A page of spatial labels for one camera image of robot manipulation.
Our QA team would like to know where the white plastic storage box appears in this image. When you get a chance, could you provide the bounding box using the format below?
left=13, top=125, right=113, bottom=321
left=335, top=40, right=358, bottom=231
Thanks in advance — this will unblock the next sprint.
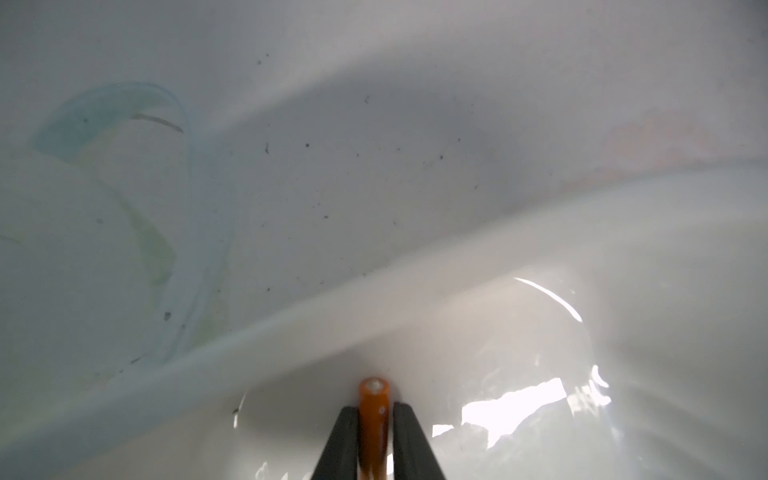
left=1, top=161, right=767, bottom=479

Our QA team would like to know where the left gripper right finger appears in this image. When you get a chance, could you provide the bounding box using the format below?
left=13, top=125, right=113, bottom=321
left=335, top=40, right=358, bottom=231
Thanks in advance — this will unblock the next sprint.
left=392, top=402, right=445, bottom=480

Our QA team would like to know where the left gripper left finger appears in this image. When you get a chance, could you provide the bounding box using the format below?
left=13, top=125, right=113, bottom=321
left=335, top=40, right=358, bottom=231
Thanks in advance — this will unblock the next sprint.
left=310, top=406, right=359, bottom=480

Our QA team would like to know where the orange battery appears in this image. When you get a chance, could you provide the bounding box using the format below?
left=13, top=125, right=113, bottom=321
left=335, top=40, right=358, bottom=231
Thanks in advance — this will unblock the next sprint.
left=358, top=377, right=391, bottom=479

